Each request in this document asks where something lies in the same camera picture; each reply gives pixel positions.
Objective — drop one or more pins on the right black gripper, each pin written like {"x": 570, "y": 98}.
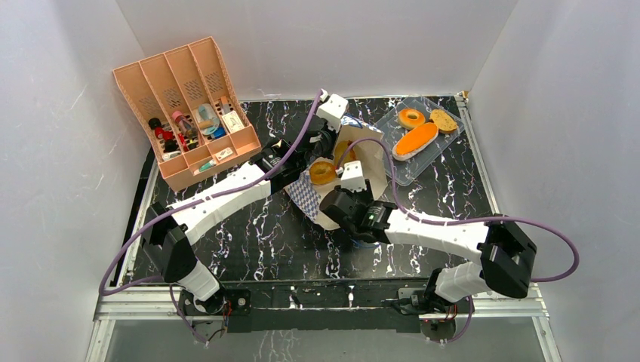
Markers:
{"x": 363, "y": 195}

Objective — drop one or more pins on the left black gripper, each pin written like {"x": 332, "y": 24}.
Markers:
{"x": 333, "y": 136}

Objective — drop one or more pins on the checkered paper bag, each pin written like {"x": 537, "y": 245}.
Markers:
{"x": 307, "y": 197}

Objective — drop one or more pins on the orange fake bread loaf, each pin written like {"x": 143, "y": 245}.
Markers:
{"x": 414, "y": 141}

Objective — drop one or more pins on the fake donut bread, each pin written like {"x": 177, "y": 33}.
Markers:
{"x": 410, "y": 118}

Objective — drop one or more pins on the round speckled bread slice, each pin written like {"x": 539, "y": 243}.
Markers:
{"x": 443, "y": 121}

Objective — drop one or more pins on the brown bread slice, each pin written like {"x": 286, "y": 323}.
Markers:
{"x": 344, "y": 151}

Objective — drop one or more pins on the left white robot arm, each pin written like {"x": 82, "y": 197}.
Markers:
{"x": 174, "y": 229}

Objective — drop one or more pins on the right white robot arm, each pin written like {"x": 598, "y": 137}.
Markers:
{"x": 498, "y": 255}

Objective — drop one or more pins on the white label card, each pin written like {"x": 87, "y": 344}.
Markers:
{"x": 233, "y": 122}

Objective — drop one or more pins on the small white box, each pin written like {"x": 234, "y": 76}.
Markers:
{"x": 224, "y": 153}

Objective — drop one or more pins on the green white tube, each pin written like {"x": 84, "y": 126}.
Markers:
{"x": 206, "y": 166}

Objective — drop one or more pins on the light blue tape dispenser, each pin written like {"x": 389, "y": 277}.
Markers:
{"x": 207, "y": 119}

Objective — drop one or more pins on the pink capped bottle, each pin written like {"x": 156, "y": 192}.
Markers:
{"x": 188, "y": 131}

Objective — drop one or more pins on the peach desk organizer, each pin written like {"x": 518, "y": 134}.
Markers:
{"x": 180, "y": 80}

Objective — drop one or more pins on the black red toy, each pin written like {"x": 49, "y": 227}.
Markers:
{"x": 164, "y": 135}

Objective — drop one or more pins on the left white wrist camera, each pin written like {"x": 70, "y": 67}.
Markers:
{"x": 331, "y": 108}

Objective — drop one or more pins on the aluminium frame rail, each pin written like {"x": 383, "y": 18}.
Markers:
{"x": 343, "y": 304}

